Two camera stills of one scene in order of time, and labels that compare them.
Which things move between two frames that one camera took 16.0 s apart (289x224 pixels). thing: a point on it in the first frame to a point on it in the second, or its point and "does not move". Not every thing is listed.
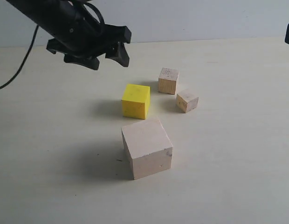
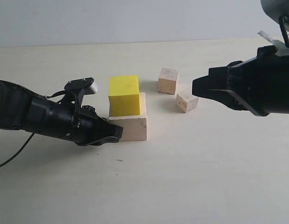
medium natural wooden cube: [167, 80] does not move
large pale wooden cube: [148, 147] to [134, 127]
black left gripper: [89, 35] to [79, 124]
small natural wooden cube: [186, 101] does not move
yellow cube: [135, 101] to [124, 95]
